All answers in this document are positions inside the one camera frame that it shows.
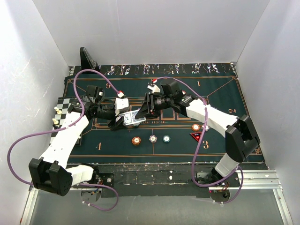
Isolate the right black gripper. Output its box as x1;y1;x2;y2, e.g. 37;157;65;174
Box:
135;92;173;120

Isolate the blue white card deck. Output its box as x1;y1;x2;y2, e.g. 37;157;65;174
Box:
119;110;146;126

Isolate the orange red chip stack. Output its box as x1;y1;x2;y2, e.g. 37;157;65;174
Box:
131;136;141;146

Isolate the peach blue chip stack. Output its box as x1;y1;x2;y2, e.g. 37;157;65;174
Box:
149;135;158;143

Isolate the green chip stack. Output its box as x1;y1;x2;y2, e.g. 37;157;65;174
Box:
163;135;171;143

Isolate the red triangular all-in marker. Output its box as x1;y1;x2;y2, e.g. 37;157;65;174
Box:
190;132;202;142

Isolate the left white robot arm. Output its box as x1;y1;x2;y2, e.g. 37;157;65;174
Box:
29;85;129;196

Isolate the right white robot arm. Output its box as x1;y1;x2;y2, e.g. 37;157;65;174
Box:
135;77;261;186

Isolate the green poker table mat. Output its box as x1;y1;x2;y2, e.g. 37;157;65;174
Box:
63;63;248;163

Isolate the black white checkerboard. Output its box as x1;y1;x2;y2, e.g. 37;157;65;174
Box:
49;97;82;146

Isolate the black stand with clear panel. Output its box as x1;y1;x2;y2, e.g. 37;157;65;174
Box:
80;47;100;72

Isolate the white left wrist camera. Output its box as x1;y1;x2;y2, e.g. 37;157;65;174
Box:
115;98;130;111

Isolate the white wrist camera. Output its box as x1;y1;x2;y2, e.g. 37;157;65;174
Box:
115;98;130;111
147;82;160;93

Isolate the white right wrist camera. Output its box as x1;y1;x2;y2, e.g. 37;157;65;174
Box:
147;82;160;93

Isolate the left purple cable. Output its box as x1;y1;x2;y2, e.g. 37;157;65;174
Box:
7;69;124;211

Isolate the purple cable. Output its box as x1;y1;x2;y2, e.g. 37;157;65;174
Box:
7;69;124;211
152;76;244;205

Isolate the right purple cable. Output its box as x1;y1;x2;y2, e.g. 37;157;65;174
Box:
152;76;244;205

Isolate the aluminium mounting rail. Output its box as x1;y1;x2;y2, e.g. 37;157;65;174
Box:
21;170;293;225

